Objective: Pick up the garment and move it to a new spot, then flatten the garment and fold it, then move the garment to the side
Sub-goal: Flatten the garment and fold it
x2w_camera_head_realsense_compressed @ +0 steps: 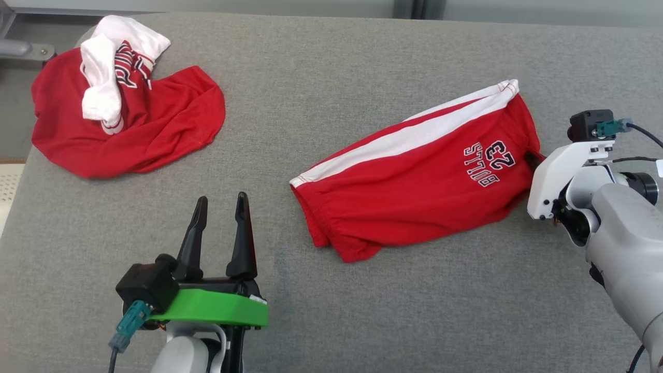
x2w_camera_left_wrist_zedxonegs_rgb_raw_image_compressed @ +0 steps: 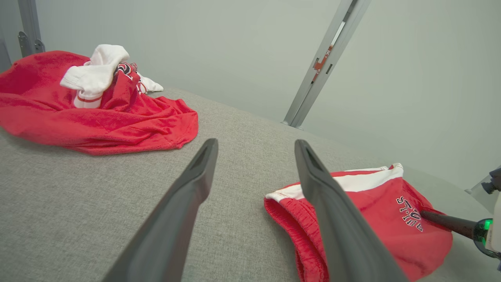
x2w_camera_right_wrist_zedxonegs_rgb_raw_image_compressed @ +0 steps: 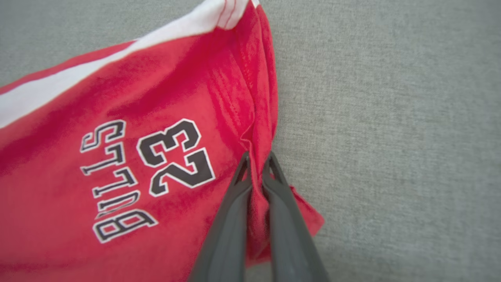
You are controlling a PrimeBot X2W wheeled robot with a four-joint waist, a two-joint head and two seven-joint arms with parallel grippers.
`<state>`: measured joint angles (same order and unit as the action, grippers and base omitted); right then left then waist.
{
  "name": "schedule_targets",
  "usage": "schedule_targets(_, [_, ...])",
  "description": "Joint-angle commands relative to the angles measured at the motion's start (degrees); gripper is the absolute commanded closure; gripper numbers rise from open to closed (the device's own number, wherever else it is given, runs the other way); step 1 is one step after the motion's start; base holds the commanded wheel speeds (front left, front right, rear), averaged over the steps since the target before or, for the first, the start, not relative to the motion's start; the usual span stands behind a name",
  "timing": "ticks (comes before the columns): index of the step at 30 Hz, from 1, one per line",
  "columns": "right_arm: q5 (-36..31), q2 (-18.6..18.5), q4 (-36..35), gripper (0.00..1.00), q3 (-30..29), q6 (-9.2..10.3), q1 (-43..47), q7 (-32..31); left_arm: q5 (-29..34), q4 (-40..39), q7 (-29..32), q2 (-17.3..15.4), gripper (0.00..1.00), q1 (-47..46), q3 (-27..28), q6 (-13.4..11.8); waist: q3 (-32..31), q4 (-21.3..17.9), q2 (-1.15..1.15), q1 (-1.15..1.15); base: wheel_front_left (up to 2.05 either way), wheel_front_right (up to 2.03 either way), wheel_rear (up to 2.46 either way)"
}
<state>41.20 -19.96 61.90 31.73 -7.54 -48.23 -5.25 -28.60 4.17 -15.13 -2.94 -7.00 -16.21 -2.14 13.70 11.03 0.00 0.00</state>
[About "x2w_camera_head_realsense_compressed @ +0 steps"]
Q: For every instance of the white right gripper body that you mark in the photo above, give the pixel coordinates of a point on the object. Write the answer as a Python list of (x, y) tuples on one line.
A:
[(554, 176)]

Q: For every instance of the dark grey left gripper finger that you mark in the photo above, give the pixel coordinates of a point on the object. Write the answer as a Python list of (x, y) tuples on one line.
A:
[(242, 248), (190, 248)]

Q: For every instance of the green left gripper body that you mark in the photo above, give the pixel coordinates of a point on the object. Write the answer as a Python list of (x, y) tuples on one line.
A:
[(217, 308)]

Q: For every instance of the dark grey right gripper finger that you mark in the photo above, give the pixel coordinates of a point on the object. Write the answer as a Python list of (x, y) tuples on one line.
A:
[(532, 160)]

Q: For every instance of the red Bulls 23 shorts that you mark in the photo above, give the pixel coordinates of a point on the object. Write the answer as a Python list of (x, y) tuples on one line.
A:
[(414, 186)]

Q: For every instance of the red jersey with white sleeves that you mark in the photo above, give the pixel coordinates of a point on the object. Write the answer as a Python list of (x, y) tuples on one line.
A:
[(171, 119)]

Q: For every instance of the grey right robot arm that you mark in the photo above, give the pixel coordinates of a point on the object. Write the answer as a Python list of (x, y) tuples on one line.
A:
[(627, 243)]

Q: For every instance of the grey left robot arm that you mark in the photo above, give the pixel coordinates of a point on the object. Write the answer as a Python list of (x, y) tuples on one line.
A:
[(181, 352)]

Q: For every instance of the white perforated floor panel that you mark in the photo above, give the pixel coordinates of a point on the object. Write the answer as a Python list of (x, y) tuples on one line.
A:
[(9, 199)]

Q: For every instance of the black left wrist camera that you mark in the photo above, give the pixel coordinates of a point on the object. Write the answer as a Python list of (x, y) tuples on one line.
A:
[(147, 285)]

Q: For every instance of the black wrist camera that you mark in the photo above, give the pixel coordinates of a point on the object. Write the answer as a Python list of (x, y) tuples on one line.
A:
[(588, 124), (147, 285)]

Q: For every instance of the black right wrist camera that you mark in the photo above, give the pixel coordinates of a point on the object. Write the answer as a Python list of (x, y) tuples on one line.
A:
[(588, 124)]

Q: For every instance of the grey partition frame post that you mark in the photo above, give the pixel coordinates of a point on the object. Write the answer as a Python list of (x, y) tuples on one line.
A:
[(405, 8), (432, 8)]

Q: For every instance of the grey metal bracket bar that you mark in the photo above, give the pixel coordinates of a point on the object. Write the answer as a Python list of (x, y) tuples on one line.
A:
[(20, 49)]

